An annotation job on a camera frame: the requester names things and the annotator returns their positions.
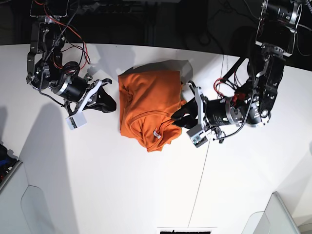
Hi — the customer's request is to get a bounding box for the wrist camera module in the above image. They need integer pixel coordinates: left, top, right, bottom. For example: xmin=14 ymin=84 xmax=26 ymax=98
xmin=66 ymin=112 xmax=87 ymax=130
xmin=187 ymin=124 xmax=208 ymax=148

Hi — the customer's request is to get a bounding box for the grey chair back right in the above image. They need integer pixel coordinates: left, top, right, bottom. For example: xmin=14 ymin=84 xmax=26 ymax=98
xmin=242 ymin=192 xmax=300 ymax=234

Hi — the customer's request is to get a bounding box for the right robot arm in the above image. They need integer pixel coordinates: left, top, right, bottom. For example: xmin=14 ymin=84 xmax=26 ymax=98
xmin=26 ymin=0 xmax=117 ymax=115

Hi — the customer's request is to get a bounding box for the orange t-shirt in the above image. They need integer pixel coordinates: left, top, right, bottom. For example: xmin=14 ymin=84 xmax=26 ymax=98
xmin=118 ymin=70 xmax=186 ymax=153

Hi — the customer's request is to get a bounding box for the white table cable grommet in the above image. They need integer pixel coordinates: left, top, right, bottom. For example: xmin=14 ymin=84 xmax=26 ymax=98
xmin=156 ymin=227 xmax=219 ymax=234

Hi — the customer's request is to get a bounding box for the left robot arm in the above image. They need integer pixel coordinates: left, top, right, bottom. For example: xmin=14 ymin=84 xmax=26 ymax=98
xmin=171 ymin=0 xmax=310 ymax=147

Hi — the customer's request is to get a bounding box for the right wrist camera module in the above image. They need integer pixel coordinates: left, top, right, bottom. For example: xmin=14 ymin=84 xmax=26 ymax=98
xmin=66 ymin=112 xmax=87 ymax=130

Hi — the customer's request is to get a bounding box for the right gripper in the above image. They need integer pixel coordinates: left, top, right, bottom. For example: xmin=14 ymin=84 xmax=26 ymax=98
xmin=51 ymin=74 xmax=117 ymax=116

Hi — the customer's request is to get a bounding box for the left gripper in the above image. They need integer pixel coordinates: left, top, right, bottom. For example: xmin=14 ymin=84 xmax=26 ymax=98
xmin=171 ymin=81 xmax=243 ymax=144

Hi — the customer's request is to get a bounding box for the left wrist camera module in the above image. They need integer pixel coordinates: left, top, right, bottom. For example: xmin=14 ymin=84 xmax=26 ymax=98
xmin=187 ymin=124 xmax=208 ymax=148

